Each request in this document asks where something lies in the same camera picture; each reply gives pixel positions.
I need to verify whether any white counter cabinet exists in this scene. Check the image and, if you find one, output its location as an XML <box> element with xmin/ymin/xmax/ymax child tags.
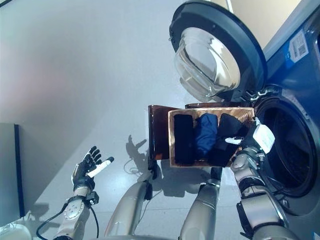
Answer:
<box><xmin>226</xmin><ymin>0</ymin><xmax>304</xmax><ymax>49</ymax></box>

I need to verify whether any blue energy label sticker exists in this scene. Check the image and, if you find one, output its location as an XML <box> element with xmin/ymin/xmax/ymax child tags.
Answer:
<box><xmin>284</xmin><ymin>28</ymin><xmax>310</xmax><ymax>69</ymax></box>

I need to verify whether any right robot leg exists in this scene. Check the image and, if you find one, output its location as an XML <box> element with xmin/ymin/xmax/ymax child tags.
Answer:
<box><xmin>179</xmin><ymin>166</ymin><xmax>224</xmax><ymax>240</ymax></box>

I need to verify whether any white rounded device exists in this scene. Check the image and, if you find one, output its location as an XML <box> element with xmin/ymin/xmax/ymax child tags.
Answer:
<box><xmin>0</xmin><ymin>223</ymin><xmax>32</xmax><ymax>240</ymax></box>

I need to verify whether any white floor cable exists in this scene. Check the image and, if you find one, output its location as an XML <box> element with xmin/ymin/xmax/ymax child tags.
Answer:
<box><xmin>122</xmin><ymin>157</ymin><xmax>165</xmax><ymax>211</ymax></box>

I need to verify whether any grey cabinet black edge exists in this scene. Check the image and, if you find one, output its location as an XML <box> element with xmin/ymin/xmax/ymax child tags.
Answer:
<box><xmin>0</xmin><ymin>122</ymin><xmax>26</xmax><ymax>222</ymax></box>

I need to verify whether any dark grey washing machine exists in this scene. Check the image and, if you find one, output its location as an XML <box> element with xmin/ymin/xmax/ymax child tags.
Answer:
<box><xmin>246</xmin><ymin>0</ymin><xmax>320</xmax><ymax>217</ymax></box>

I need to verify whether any black garment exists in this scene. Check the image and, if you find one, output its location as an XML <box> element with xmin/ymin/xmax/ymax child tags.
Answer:
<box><xmin>208</xmin><ymin>112</ymin><xmax>249</xmax><ymax>168</ymax></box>
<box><xmin>173</xmin><ymin>113</ymin><xmax>195</xmax><ymax>166</ymax></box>

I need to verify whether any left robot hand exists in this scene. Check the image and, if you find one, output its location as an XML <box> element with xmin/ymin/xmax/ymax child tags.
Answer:
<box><xmin>71</xmin><ymin>146</ymin><xmax>115</xmax><ymax>191</ymax></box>

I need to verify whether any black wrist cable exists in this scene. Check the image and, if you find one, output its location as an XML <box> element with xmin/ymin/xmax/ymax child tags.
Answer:
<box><xmin>36</xmin><ymin>202</ymin><xmax>100</xmax><ymax>240</ymax></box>

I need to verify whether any folded black garment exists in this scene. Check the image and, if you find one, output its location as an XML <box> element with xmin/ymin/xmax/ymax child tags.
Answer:
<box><xmin>173</xmin><ymin>113</ymin><xmax>195</xmax><ymax>166</ymax></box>

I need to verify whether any rectangular wicker laundry basket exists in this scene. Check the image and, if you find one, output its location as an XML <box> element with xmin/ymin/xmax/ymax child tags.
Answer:
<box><xmin>167</xmin><ymin>106</ymin><xmax>257</xmax><ymax>168</ymax></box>

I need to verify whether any grey robot torso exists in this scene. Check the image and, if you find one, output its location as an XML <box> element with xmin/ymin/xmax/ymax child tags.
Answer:
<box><xmin>107</xmin><ymin>235</ymin><xmax>181</xmax><ymax>240</ymax></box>

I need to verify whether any glossy brown stool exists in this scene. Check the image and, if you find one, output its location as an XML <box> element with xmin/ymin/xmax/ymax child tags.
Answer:
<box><xmin>147</xmin><ymin>102</ymin><xmax>243</xmax><ymax>173</ymax></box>

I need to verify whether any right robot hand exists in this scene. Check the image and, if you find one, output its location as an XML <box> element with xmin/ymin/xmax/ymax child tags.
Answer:
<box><xmin>224</xmin><ymin>117</ymin><xmax>276</xmax><ymax>153</ymax></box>

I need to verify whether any blue garment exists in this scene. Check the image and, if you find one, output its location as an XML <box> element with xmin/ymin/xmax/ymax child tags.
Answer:
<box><xmin>194</xmin><ymin>113</ymin><xmax>219</xmax><ymax>157</ymax></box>

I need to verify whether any round glass washer door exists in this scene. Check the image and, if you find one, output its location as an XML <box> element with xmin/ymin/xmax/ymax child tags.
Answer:
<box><xmin>168</xmin><ymin>0</ymin><xmax>269</xmax><ymax>102</ymax></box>

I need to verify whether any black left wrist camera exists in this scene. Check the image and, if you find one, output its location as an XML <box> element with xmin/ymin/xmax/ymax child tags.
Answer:
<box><xmin>86</xmin><ymin>191</ymin><xmax>100</xmax><ymax>206</ymax></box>

